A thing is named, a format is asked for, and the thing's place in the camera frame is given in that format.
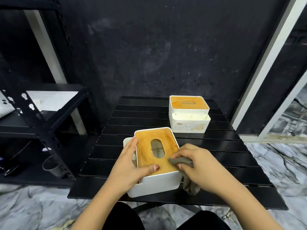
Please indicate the person's left hand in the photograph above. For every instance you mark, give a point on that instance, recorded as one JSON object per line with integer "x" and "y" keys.
{"x": 124, "y": 174}

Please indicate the black table leg frame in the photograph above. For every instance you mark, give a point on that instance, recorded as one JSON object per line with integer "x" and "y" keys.
{"x": 148, "y": 207}

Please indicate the black metal shelf rack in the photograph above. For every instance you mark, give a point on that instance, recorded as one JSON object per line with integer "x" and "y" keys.
{"x": 43, "y": 134}

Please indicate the white board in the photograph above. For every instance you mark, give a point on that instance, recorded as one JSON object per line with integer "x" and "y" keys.
{"x": 55, "y": 100}

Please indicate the white handheld controller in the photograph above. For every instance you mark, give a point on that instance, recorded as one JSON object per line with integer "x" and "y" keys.
{"x": 4, "y": 107}

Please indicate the grey cleaning cloth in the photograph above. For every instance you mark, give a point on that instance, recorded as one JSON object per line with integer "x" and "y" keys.
{"x": 189, "y": 184}

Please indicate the grey metal cup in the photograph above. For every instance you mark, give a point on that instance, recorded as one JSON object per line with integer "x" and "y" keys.
{"x": 54, "y": 166}

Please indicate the white door frame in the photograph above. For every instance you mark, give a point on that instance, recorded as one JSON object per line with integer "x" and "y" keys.
{"x": 263, "y": 64}

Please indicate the white frame post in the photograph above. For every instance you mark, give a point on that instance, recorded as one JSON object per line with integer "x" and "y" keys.
{"x": 48, "y": 50}

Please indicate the person's right hand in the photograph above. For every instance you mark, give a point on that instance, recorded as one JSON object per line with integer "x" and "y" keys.
{"x": 206, "y": 172}

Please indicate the person's black trousers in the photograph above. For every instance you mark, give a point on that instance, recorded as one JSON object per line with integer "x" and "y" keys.
{"x": 122, "y": 220}

